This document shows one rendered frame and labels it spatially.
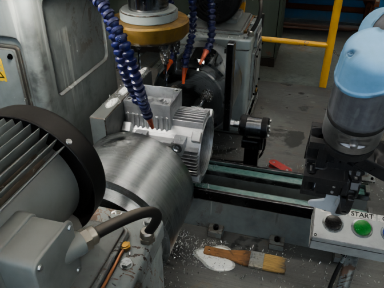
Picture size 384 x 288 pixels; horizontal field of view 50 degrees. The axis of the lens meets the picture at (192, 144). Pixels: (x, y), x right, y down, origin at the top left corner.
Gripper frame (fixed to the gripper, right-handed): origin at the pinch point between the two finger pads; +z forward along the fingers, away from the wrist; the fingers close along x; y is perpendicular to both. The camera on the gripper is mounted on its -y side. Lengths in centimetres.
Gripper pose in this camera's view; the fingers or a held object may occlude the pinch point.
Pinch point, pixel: (338, 208)
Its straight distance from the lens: 76.0
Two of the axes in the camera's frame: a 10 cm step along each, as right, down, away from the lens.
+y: -9.6, -1.5, 2.3
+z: 1.0, 6.0, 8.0
